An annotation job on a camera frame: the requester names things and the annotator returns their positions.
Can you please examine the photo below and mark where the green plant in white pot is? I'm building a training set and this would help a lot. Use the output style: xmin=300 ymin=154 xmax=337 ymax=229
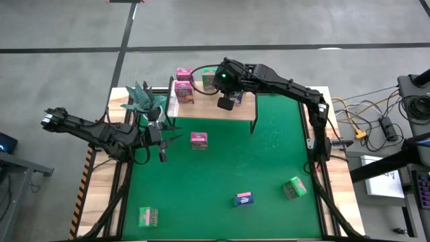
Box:
xmin=120 ymin=80 xmax=168 ymax=128

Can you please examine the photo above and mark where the wooden shelf with black frame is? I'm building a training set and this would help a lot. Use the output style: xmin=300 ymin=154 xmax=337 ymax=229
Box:
xmin=166 ymin=76 xmax=259 ymax=134

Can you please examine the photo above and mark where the black device with blue light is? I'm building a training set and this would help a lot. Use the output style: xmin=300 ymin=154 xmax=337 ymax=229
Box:
xmin=0 ymin=131 xmax=19 ymax=155

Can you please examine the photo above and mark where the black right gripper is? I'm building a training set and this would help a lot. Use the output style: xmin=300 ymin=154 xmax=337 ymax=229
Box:
xmin=214 ymin=57 xmax=251 ymax=110

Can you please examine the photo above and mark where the backlit keyboard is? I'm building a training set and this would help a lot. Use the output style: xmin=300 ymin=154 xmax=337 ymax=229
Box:
xmin=411 ymin=169 xmax=430 ymax=210

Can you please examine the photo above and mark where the green Apple Jacks cereal box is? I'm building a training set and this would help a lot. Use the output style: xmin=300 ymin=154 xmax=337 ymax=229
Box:
xmin=282 ymin=176 xmax=308 ymax=200
xmin=201 ymin=66 xmax=218 ymax=92
xmin=138 ymin=206 xmax=159 ymax=229

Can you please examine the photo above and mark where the black power strip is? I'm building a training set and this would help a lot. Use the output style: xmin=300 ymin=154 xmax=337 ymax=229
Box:
xmin=378 ymin=116 xmax=399 ymax=142

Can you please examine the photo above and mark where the pink Raisin Bran cereal box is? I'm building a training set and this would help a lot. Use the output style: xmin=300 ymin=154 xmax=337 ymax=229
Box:
xmin=189 ymin=131 xmax=208 ymax=151
xmin=173 ymin=80 xmax=195 ymax=104
xmin=175 ymin=66 xmax=195 ymax=82

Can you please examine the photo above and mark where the black orange striped edge strip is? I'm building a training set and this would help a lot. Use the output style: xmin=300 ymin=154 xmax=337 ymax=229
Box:
xmin=69 ymin=146 xmax=94 ymax=240

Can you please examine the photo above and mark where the grey desk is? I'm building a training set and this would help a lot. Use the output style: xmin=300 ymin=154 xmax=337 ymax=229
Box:
xmin=0 ymin=151 xmax=54 ymax=242
xmin=345 ymin=147 xmax=430 ymax=242

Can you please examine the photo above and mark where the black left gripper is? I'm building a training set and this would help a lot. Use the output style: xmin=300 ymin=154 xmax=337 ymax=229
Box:
xmin=144 ymin=123 xmax=184 ymax=163

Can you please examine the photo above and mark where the coiled black cable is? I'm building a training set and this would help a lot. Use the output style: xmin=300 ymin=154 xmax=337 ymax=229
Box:
xmin=402 ymin=95 xmax=430 ymax=122

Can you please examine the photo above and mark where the grey equipment tower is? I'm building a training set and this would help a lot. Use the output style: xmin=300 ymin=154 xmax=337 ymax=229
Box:
xmin=397 ymin=69 xmax=430 ymax=138

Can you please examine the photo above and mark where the green table mat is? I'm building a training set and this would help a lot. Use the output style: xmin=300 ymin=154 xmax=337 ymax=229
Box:
xmin=121 ymin=93 xmax=323 ymax=240

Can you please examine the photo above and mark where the blue Frosted Flakes cereal box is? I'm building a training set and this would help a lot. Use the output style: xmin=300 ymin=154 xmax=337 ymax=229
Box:
xmin=234 ymin=191 xmax=255 ymax=207
xmin=230 ymin=90 xmax=245 ymax=105

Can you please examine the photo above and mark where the black metal rig frame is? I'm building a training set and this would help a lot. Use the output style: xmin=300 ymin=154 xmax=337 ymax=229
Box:
xmin=77 ymin=85 xmax=370 ymax=242

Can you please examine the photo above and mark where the black cable bundle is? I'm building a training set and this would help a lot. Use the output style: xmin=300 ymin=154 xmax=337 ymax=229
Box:
xmin=331 ymin=85 xmax=404 ymax=153

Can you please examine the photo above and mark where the yellow extension cable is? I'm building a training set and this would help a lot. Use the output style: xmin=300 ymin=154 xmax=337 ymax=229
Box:
xmin=331 ymin=96 xmax=368 ymax=140

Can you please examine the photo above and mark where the white board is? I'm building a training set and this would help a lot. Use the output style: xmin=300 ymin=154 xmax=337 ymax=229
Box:
xmin=360 ymin=154 xmax=406 ymax=199

